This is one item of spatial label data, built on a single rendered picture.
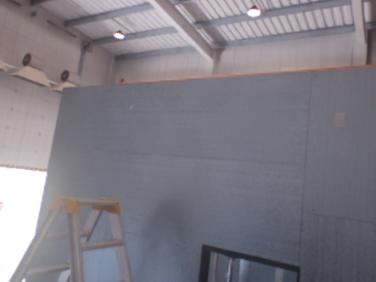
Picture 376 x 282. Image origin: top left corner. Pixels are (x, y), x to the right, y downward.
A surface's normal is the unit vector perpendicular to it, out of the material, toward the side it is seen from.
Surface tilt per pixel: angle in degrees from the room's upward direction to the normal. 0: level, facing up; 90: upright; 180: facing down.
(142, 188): 90
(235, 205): 90
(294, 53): 90
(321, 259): 90
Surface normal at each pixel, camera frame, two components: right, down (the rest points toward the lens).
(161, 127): -0.50, -0.20
